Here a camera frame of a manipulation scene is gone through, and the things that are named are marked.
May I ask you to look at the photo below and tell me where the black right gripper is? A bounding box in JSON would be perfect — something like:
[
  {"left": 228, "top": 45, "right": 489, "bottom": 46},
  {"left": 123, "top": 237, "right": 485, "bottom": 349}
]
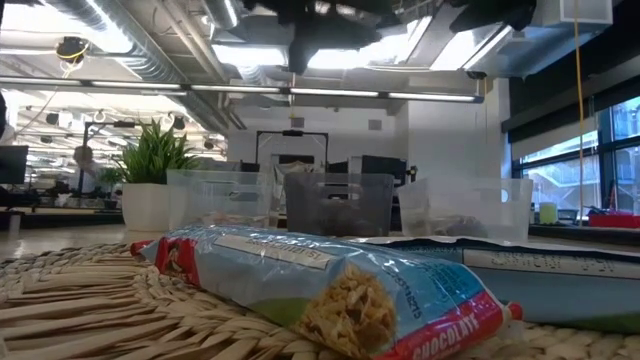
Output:
[{"left": 449, "top": 0, "right": 536, "bottom": 31}]

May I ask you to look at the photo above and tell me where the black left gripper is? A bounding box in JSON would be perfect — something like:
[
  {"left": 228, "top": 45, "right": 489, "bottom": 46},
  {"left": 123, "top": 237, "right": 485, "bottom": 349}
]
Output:
[{"left": 244, "top": 0, "right": 401, "bottom": 76}]

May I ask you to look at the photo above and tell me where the blue chocolate granola bar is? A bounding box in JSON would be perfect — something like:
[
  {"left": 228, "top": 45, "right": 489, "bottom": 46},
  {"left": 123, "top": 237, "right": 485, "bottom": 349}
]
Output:
[{"left": 130, "top": 223, "right": 525, "bottom": 360}]

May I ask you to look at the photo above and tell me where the white and blue granola bar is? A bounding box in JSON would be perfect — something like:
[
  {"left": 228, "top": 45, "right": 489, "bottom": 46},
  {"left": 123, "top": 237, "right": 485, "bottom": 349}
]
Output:
[{"left": 349, "top": 234, "right": 640, "bottom": 335}]

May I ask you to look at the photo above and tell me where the long ceiling light bar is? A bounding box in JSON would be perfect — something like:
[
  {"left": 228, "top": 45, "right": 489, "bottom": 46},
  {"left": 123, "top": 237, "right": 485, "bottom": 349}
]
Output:
[{"left": 0, "top": 76, "right": 485, "bottom": 104}]

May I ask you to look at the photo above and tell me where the dark grey plastic bin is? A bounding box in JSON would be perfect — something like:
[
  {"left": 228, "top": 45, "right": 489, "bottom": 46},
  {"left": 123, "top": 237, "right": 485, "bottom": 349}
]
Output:
[{"left": 283, "top": 172, "right": 396, "bottom": 238}]

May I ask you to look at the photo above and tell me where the clear plastic container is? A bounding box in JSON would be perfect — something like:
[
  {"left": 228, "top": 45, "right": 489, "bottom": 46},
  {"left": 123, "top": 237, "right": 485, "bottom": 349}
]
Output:
[
  {"left": 397, "top": 177, "right": 534, "bottom": 242},
  {"left": 167, "top": 168, "right": 275, "bottom": 231}
]

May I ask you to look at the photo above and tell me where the yellow green cup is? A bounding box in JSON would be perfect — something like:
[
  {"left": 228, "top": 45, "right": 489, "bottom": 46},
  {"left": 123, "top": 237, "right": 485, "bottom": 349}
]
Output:
[{"left": 538, "top": 201, "right": 559, "bottom": 226}]

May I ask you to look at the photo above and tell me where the green plant in white pot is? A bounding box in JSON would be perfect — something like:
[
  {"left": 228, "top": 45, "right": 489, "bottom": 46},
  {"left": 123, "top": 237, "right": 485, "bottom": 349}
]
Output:
[{"left": 119, "top": 119, "right": 202, "bottom": 233}]

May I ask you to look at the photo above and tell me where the small background potted plant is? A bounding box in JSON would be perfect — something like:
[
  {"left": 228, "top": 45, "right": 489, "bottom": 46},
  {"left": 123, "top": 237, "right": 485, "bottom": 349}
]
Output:
[{"left": 97, "top": 167, "right": 125, "bottom": 210}]

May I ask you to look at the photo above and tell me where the red box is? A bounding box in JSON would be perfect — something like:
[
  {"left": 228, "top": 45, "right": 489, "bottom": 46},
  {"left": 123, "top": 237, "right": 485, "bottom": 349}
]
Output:
[{"left": 588, "top": 213, "right": 640, "bottom": 230}]

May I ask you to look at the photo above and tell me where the person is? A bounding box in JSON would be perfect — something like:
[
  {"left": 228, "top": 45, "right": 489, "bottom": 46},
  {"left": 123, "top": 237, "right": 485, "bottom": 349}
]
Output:
[{"left": 73, "top": 144, "right": 104, "bottom": 196}]

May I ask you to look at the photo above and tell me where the black computer monitor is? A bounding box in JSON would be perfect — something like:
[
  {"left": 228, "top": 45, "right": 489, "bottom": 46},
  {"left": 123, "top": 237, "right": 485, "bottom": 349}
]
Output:
[{"left": 0, "top": 144, "right": 30, "bottom": 185}]

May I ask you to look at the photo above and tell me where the round woven placemat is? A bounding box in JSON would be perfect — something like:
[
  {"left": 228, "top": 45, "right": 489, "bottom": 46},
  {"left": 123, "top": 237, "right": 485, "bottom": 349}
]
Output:
[{"left": 0, "top": 242, "right": 640, "bottom": 360}]

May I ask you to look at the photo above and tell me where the black background rig frame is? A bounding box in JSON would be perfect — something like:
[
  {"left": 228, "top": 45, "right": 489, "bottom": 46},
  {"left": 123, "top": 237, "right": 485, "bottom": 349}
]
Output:
[{"left": 255, "top": 129, "right": 330, "bottom": 174}]

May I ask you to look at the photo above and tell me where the yellow cable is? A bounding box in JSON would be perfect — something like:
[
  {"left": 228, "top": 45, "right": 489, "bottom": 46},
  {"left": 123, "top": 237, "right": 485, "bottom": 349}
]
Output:
[{"left": 573, "top": 0, "right": 586, "bottom": 211}]

